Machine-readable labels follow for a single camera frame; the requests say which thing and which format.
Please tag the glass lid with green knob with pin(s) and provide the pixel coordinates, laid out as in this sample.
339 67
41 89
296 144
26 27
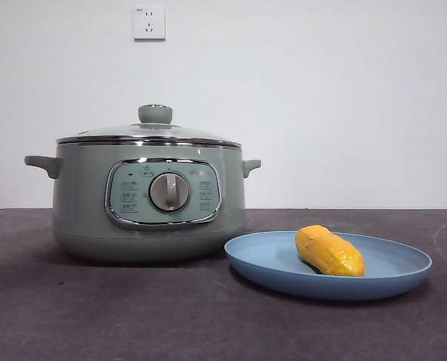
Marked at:
155 113

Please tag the yellow corn cob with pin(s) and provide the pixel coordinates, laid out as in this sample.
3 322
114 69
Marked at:
330 252

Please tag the blue round plate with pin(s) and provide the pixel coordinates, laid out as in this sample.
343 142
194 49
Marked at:
268 263

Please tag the pale green electric steamer pot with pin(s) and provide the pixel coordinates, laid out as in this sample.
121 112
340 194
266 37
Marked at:
84 195

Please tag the white wall power socket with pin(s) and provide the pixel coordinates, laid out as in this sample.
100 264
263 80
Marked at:
149 23

